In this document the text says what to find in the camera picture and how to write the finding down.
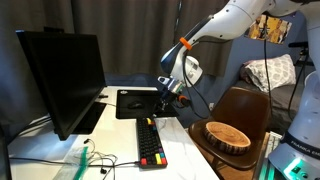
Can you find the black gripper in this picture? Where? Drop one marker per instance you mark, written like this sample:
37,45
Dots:
169,93

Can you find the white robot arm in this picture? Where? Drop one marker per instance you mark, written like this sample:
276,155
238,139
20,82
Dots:
231,22

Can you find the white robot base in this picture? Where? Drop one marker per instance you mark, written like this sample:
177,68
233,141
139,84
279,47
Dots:
297,156

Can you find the black keyboard with coloured keys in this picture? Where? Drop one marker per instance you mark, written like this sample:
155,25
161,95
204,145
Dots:
150,150

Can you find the black mouse pad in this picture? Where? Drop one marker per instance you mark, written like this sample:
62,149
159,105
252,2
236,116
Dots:
149,98

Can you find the black computer mouse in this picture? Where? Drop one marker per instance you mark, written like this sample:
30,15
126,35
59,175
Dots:
135,105

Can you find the white desk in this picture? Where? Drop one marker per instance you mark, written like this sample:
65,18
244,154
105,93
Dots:
37,154

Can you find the round wood slice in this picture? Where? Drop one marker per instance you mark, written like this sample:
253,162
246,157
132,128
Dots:
226,138

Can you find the grey curtain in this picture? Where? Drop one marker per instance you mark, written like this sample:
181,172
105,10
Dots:
132,35

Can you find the brown plastic chair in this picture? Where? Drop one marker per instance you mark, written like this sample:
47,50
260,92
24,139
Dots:
245,110

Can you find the clear green plastic bag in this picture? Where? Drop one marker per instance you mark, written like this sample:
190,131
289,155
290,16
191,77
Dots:
75,165

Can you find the black right monitor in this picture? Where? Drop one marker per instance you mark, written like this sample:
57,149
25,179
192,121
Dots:
68,71

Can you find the black monitor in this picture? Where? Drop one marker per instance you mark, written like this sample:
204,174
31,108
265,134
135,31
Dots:
5,170
68,71

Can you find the patterned white pillow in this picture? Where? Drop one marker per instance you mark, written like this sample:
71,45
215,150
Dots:
271,73

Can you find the black left monitor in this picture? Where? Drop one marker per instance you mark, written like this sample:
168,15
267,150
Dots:
5,170

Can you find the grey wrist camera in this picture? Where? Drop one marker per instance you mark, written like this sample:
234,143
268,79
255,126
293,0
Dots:
163,80

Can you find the yellow wall poster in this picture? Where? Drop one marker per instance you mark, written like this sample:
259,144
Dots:
274,30

